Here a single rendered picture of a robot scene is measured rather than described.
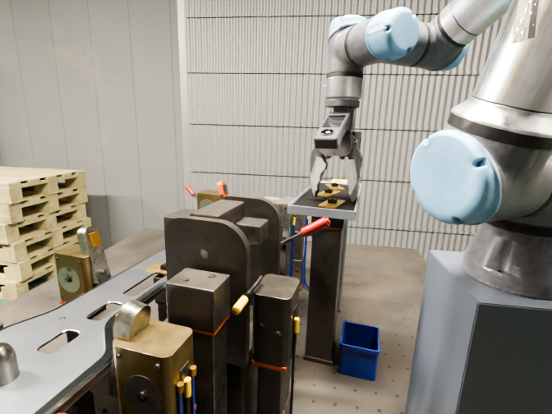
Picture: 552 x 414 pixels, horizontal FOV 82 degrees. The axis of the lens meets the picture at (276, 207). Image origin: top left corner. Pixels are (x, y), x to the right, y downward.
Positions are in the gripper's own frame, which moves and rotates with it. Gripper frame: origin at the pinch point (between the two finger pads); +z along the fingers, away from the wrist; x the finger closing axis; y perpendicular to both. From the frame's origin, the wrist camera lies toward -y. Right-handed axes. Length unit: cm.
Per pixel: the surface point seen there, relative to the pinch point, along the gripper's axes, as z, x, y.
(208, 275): 5.9, 5.9, -35.5
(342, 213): 2.0, -4.4, -6.9
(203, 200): 15, 63, 31
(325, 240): 12.7, 2.7, 5.8
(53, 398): 18, 16, -51
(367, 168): 18, 38, 228
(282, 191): 43, 110, 202
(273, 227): 4.3, 6.0, -16.1
